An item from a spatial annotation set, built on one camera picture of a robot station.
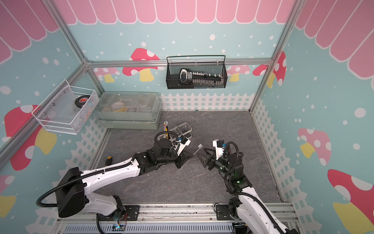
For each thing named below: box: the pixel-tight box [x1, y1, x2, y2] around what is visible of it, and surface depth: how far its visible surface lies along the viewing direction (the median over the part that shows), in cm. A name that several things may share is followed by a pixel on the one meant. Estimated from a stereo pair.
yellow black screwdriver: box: [105, 156, 113, 167], surface depth 94 cm
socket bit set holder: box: [179, 68, 224, 87], surface depth 91 cm
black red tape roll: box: [74, 95, 91, 109], surface depth 81 cm
